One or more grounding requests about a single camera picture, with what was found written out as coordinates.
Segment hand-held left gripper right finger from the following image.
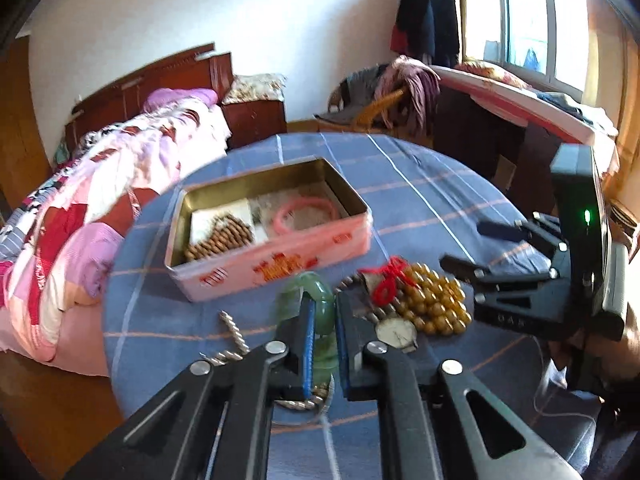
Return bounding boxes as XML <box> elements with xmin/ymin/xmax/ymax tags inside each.
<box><xmin>336</xmin><ymin>291</ymin><xmax>583</xmax><ymax>480</ymax></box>

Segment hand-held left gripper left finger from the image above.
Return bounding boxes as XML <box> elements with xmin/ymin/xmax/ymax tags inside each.
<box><xmin>65</xmin><ymin>292</ymin><xmax>317</xmax><ymax>480</ymax></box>

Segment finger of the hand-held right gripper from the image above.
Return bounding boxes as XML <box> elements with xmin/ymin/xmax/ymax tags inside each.
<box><xmin>440</xmin><ymin>250</ymin><xmax>571</xmax><ymax>331</ymax></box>
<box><xmin>477</xmin><ymin>212</ymin><xmax>568</xmax><ymax>258</ymax></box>

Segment silver wristwatch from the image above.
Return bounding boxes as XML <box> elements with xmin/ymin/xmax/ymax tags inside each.
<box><xmin>340</xmin><ymin>275</ymin><xmax>419</xmax><ymax>354</ymax></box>

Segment green jade bangle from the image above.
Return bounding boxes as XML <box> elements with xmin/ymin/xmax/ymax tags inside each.
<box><xmin>276</xmin><ymin>271</ymin><xmax>335</xmax><ymax>376</ymax></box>

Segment gold bead bracelet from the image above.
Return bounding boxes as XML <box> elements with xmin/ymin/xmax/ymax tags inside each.
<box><xmin>402</xmin><ymin>262</ymin><xmax>473</xmax><ymax>337</ymax></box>

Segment pearl necklace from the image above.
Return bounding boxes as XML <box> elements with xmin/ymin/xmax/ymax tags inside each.
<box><xmin>199</xmin><ymin>310</ymin><xmax>333</xmax><ymax>413</ymax></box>

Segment pink tin box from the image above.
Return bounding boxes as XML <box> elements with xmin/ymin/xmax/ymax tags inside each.
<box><xmin>164</xmin><ymin>156</ymin><xmax>373</xmax><ymax>303</ymax></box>

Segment cardboard box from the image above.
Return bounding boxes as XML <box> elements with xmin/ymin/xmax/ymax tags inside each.
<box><xmin>492</xmin><ymin>155</ymin><xmax>519</xmax><ymax>187</ymax></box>

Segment blue folded clothes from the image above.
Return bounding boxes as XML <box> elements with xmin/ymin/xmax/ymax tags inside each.
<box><xmin>537</xmin><ymin>91</ymin><xmax>618</xmax><ymax>136</ymax></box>

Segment blue checked tablecloth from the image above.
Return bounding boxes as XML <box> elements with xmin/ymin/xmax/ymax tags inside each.
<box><xmin>102</xmin><ymin>132</ymin><xmax>601</xmax><ymax>480</ymax></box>

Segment dark desk with pink top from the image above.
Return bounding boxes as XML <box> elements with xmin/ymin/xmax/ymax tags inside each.
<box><xmin>430</xmin><ymin>65</ymin><xmax>621</xmax><ymax>213</ymax></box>

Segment pink bangle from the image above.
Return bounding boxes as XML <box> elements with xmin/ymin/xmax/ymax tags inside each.
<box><xmin>272</xmin><ymin>197</ymin><xmax>341</xmax><ymax>237</ymax></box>

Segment red patterned cushion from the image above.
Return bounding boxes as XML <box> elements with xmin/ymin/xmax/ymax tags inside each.
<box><xmin>455</xmin><ymin>59</ymin><xmax>531</xmax><ymax>90</ymax></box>

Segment purple striped scarf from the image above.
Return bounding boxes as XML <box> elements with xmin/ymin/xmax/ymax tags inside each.
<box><xmin>375</xmin><ymin>56</ymin><xmax>442</xmax><ymax>136</ymax></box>

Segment window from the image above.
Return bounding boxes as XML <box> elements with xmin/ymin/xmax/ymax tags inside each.
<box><xmin>462</xmin><ymin>0</ymin><xmax>596</xmax><ymax>102</ymax></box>

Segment grey clothes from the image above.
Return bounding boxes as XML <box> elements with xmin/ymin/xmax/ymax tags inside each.
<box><xmin>315</xmin><ymin>66</ymin><xmax>396</xmax><ymax>123</ymax></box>

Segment hanging dark coats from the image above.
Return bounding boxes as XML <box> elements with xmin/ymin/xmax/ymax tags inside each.
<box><xmin>390</xmin><ymin>0</ymin><xmax>461</xmax><ymax>66</ymax></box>

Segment wooden nightstand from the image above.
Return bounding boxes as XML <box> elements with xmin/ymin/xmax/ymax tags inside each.
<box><xmin>221</xmin><ymin>97</ymin><xmax>288</xmax><ymax>152</ymax></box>

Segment white bed sheet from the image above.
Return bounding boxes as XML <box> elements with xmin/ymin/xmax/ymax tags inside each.
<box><xmin>214</xmin><ymin>105</ymin><xmax>232</xmax><ymax>152</ymax></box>

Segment pink patchwork quilt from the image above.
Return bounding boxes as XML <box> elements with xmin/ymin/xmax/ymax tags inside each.
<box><xmin>0</xmin><ymin>97</ymin><xmax>232</xmax><ymax>377</ymax></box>

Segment floral cushion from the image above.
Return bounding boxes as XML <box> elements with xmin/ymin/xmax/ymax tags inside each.
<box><xmin>222</xmin><ymin>73</ymin><xmax>287</xmax><ymax>106</ymax></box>

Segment purple pillow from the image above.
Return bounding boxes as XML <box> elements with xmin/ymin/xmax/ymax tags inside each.
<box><xmin>143</xmin><ymin>87</ymin><xmax>219</xmax><ymax>114</ymax></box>

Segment wooden headboard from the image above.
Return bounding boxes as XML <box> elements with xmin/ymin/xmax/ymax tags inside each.
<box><xmin>64</xmin><ymin>42</ymin><xmax>235</xmax><ymax>153</ymax></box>

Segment wooden wardrobe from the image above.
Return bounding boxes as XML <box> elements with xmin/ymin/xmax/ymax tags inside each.
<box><xmin>0</xmin><ymin>37</ymin><xmax>53</xmax><ymax>211</ymax></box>

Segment red knotted cord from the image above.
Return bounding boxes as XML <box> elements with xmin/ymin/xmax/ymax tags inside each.
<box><xmin>360</xmin><ymin>256</ymin><xmax>412</xmax><ymax>307</ymax></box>

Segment wooden bead bracelet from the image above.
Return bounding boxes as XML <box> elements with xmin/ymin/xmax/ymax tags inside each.
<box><xmin>185</xmin><ymin>214</ymin><xmax>254</xmax><ymax>262</ymax></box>

